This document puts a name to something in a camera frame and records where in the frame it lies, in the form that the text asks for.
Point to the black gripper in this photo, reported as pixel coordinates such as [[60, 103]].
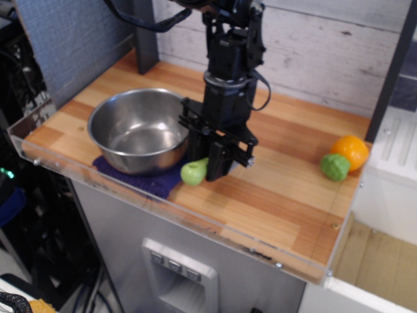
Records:
[[217, 125]]

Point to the green handled grey spatula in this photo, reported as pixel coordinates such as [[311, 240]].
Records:
[[193, 173]]

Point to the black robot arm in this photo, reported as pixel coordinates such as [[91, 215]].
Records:
[[234, 40]]

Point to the stainless steel pot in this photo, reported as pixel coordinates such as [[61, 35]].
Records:
[[138, 131]]

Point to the purple cloth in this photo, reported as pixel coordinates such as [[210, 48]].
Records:
[[159, 185]]

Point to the green toy pepper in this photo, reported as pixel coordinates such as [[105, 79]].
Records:
[[335, 166]]

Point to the grey dispenser panel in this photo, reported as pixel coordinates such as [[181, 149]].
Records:
[[179, 282]]

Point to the silver toy fridge cabinet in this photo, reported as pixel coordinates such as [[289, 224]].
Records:
[[119, 228]]

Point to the orange toy pepper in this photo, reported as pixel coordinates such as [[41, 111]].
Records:
[[353, 149]]

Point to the blue fabric panel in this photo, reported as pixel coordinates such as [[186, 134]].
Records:
[[74, 42]]

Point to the black plastic crate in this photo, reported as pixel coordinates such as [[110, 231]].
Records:
[[22, 84]]

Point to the white toy sink unit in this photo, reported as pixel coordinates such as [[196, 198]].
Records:
[[374, 269]]

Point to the dark grey left post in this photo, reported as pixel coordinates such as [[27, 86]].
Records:
[[146, 41]]

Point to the dark grey post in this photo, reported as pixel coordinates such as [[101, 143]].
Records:
[[146, 41], [396, 64]]

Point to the clear acrylic guard rail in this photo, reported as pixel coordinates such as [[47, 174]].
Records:
[[282, 210]]

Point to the dark grey right post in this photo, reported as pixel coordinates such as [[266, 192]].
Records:
[[396, 64]]

